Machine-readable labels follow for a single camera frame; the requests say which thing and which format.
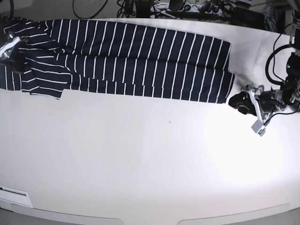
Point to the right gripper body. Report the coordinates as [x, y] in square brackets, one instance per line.
[8, 48]

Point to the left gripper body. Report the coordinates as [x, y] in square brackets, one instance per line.
[260, 103]

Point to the navy white striped T-shirt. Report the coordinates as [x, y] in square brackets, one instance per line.
[120, 58]

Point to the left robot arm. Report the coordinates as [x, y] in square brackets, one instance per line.
[290, 86]

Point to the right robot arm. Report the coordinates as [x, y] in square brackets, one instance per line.
[6, 24]

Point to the black box on right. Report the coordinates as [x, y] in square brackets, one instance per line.
[269, 19]

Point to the white power strip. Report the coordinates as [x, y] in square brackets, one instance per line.
[188, 8]

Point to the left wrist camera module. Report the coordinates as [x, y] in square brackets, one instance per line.
[259, 128]

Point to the black post behind table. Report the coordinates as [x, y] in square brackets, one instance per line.
[142, 8]

